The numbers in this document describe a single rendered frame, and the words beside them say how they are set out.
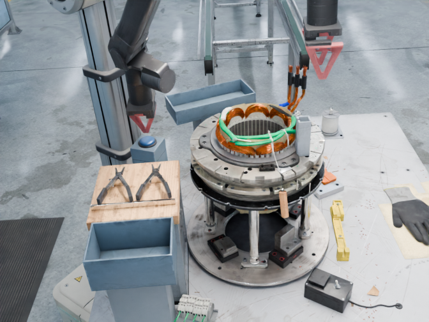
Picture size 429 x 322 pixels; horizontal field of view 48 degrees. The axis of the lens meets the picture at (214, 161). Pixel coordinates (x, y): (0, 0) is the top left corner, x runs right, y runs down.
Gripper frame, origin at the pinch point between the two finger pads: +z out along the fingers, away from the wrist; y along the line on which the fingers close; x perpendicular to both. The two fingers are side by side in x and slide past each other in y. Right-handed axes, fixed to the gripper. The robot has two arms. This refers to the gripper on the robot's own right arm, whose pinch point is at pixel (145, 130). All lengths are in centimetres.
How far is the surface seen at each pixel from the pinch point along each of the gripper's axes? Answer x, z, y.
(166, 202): -7.4, -1.7, -29.5
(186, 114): -10.2, 2.8, 11.2
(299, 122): -36.4, -12.7, -18.1
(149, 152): -0.9, 4.2, -4.2
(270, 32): -65, 93, 268
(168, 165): -6.9, 0.0, -15.1
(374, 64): -150, 118, 253
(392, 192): -70, 27, 2
